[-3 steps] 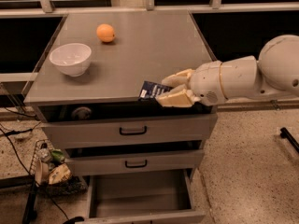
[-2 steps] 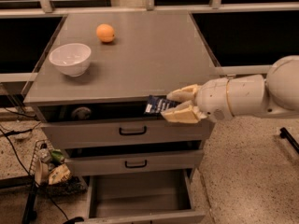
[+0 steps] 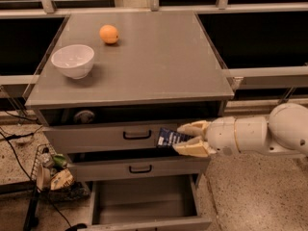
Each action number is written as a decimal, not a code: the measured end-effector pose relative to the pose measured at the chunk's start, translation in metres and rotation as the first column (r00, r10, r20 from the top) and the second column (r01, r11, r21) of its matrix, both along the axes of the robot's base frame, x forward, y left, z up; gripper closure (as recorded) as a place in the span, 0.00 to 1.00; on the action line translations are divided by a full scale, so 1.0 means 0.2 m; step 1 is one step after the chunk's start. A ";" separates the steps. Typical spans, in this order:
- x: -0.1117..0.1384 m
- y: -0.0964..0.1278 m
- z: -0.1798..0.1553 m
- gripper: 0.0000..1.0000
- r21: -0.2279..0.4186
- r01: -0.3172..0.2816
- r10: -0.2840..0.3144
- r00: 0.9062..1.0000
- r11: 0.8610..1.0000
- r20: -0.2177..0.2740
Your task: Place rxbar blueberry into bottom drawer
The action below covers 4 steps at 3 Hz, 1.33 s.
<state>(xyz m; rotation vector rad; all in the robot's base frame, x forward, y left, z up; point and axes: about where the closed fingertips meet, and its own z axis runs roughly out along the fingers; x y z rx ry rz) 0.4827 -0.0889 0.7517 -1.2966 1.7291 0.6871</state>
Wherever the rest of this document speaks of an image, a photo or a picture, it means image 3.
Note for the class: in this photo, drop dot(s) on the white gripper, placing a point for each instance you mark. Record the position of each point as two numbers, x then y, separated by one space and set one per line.
221 135

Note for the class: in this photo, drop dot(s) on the blue rxbar snack bar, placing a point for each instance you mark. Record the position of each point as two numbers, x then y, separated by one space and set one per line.
168 138

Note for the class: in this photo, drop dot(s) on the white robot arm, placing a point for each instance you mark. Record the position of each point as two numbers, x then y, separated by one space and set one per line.
283 133

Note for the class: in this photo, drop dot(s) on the grey top drawer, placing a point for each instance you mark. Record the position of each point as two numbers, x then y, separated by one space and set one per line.
120 127

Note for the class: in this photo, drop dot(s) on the grey drawer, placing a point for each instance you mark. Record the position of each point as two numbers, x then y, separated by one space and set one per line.
120 127
134 163
167 203

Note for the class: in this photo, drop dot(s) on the grey bottom drawer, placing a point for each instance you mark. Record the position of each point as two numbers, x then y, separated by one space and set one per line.
167 203

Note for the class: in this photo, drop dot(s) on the grey drawer cabinet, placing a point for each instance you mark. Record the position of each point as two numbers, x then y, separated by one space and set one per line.
159 58

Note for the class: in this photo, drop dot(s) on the grey middle drawer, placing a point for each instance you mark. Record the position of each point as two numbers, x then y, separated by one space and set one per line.
134 163

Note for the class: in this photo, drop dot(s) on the round object in top drawer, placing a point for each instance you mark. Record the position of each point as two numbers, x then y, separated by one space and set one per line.
84 117

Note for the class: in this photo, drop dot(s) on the metal window railing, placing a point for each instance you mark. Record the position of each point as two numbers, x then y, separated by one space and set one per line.
154 7

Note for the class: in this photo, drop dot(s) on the orange fruit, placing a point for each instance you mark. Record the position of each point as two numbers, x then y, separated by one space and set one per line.
109 34

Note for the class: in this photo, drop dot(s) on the green snack packet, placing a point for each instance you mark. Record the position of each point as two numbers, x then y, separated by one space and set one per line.
60 161

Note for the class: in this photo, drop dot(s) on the yellow snack bag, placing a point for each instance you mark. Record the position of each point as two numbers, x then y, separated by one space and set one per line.
61 180

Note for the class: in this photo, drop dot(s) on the white ceramic bowl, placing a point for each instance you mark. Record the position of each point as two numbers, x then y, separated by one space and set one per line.
74 61

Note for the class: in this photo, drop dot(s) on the black stand leg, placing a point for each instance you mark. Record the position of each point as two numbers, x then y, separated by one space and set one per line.
31 219

